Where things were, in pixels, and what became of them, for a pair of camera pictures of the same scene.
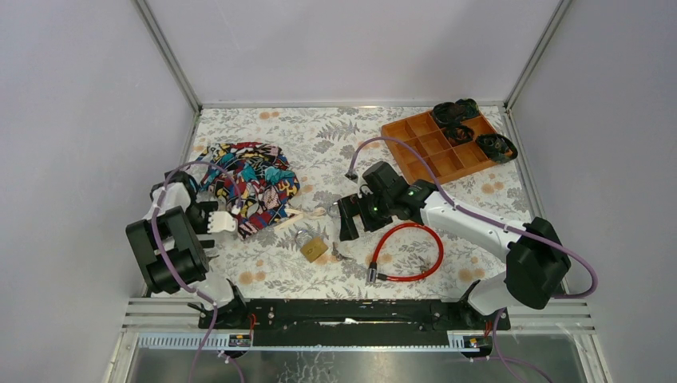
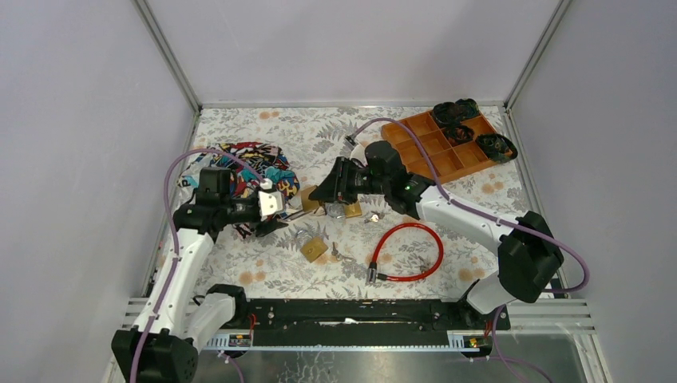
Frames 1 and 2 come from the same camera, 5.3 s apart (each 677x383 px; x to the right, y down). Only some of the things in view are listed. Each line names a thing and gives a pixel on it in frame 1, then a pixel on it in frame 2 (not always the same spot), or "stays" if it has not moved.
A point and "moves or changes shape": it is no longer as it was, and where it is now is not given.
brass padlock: x=333 y=210 moves or changes shape
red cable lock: x=372 y=271 stays
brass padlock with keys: x=314 y=249 stays
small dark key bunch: x=338 y=256 stays
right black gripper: x=352 y=206 -> x=336 y=183
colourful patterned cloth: x=256 y=179 stays
